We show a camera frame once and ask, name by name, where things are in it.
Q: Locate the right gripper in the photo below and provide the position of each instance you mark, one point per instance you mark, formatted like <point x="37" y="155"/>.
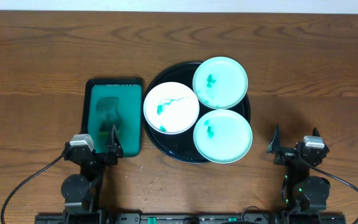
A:
<point x="293" y="152"/>

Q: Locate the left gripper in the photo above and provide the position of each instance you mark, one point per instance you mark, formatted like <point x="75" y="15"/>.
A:
<point x="96" y="155"/>

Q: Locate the green scrub sponge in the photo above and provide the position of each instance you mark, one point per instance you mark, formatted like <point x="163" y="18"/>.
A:
<point x="106" y="109"/>

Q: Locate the white plate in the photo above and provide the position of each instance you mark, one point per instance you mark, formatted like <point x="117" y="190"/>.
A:
<point x="171" y="108"/>

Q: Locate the mint plate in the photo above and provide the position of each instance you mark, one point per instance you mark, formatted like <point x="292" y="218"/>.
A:
<point x="223" y="136"/>
<point x="220" y="82"/>

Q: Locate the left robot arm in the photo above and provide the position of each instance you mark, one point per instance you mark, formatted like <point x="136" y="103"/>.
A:
<point x="81" y="191"/>

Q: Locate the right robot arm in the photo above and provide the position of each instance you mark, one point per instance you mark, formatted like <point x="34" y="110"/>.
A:
<point x="304" y="194"/>

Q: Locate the black rectangular water tray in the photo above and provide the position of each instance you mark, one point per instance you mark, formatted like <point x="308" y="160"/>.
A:
<point x="128" y="91"/>

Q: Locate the round black serving tray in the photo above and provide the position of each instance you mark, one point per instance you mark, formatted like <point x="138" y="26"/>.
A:
<point x="181" y="146"/>

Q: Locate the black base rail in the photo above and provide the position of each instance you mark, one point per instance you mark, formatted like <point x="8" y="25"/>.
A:
<point x="135" y="218"/>

